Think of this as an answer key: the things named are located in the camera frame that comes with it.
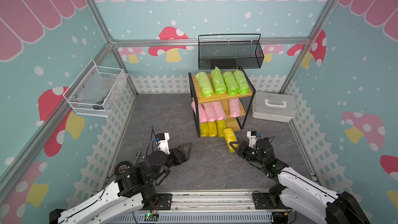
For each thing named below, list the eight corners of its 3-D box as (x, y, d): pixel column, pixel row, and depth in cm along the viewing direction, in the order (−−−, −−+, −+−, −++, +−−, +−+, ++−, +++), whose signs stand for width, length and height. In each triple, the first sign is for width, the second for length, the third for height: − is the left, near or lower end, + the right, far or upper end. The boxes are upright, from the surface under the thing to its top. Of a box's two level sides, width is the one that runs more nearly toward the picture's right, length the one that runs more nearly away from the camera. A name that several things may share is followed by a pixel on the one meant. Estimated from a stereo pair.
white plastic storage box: (252, 120, 107) (256, 108, 97) (251, 102, 118) (255, 89, 108) (290, 125, 105) (299, 113, 94) (285, 106, 115) (293, 93, 105)
